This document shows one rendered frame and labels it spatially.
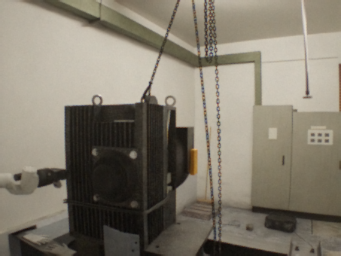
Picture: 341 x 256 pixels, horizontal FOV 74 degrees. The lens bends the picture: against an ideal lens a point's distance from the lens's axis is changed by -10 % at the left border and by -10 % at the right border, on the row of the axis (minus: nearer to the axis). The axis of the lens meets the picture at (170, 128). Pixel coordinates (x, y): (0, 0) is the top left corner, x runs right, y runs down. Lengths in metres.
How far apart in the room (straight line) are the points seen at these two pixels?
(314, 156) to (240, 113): 1.37
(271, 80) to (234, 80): 0.63
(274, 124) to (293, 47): 1.28
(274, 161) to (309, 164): 0.51
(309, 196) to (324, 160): 0.58
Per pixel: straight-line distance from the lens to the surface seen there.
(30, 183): 1.24
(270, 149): 4.02
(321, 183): 4.08
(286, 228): 3.75
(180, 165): 1.56
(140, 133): 1.13
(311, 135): 3.97
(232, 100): 4.37
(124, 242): 1.12
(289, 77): 4.26
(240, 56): 4.35
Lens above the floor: 1.53
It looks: 2 degrees down
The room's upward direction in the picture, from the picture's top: straight up
